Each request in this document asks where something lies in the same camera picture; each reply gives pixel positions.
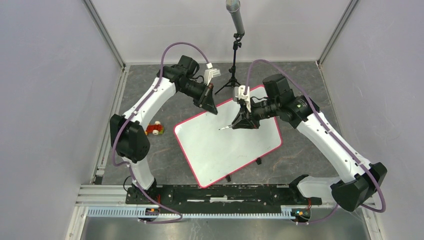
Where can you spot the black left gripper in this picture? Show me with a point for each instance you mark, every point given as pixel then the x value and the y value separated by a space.
pixel 207 101

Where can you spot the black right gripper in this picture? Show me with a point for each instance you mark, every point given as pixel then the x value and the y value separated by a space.
pixel 245 119

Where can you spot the black white whiteboard marker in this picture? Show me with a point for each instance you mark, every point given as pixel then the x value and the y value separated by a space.
pixel 225 127

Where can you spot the pink framed whiteboard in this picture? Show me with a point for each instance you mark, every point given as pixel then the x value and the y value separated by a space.
pixel 212 153

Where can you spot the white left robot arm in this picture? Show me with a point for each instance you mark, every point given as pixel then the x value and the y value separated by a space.
pixel 128 131

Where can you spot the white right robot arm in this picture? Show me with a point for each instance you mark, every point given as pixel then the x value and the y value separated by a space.
pixel 358 179

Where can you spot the black tripod stand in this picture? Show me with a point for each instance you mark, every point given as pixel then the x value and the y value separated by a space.
pixel 233 82

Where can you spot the red yellow toy car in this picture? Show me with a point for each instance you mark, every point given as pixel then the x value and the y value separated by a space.
pixel 156 129

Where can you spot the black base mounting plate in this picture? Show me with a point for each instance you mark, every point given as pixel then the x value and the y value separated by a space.
pixel 220 198

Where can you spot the silver microphone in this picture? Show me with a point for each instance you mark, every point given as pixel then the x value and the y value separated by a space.
pixel 234 8

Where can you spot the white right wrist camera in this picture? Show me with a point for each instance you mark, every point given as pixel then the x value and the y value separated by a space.
pixel 241 95

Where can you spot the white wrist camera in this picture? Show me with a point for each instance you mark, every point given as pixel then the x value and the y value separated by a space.
pixel 210 73
pixel 241 95

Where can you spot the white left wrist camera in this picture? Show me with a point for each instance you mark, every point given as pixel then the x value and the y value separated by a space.
pixel 210 73

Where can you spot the white toothed cable rail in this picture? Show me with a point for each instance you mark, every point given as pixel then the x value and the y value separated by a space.
pixel 141 212

